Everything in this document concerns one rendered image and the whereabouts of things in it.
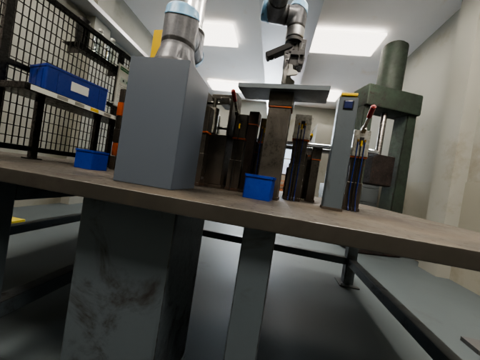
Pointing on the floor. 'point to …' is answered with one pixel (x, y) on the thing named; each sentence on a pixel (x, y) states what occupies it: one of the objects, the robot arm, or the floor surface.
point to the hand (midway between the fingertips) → (281, 86)
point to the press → (393, 185)
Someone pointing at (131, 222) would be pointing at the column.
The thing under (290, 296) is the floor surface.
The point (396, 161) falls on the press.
